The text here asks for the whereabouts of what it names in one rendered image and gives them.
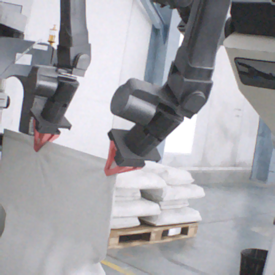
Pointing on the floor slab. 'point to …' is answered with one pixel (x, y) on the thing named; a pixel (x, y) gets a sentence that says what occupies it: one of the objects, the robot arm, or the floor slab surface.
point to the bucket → (253, 261)
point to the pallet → (151, 234)
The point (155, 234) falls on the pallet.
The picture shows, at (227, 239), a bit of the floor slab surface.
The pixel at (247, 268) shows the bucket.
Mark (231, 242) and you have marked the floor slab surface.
